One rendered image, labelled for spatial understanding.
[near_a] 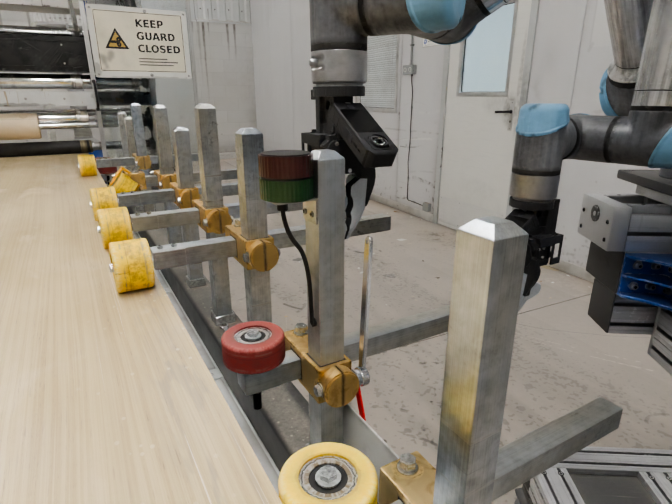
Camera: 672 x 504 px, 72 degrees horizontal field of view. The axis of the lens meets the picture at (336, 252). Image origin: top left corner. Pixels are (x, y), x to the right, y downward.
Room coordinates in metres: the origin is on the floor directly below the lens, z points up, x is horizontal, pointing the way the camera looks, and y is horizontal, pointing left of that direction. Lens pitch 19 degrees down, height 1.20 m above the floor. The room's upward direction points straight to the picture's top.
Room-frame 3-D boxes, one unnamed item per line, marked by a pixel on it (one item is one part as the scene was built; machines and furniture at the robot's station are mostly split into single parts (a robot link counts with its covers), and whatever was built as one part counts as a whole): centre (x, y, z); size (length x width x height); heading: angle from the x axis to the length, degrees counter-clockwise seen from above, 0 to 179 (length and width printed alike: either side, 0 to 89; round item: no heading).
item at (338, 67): (0.67, 0.00, 1.23); 0.08 x 0.08 x 0.05
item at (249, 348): (0.53, 0.11, 0.85); 0.08 x 0.08 x 0.11
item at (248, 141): (0.75, 0.14, 0.91); 0.04 x 0.04 x 0.48; 30
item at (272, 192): (0.51, 0.05, 1.10); 0.06 x 0.06 x 0.02
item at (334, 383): (0.55, 0.03, 0.85); 0.14 x 0.06 x 0.05; 30
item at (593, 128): (0.82, -0.42, 1.13); 0.11 x 0.11 x 0.08; 38
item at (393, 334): (0.62, -0.07, 0.84); 0.43 x 0.03 x 0.04; 120
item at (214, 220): (0.99, 0.27, 0.95); 0.14 x 0.06 x 0.05; 30
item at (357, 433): (0.52, -0.02, 0.75); 0.26 x 0.01 x 0.10; 30
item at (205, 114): (0.97, 0.26, 0.94); 0.04 x 0.04 x 0.48; 30
